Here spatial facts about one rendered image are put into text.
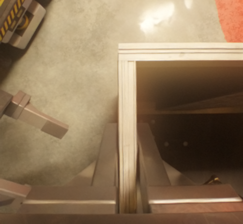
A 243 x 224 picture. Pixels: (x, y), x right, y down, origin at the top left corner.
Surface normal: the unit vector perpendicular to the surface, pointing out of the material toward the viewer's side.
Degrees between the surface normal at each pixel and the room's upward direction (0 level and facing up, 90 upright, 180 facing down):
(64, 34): 0
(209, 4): 0
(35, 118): 27
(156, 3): 0
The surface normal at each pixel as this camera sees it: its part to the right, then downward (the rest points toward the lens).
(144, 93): 0.00, 0.09
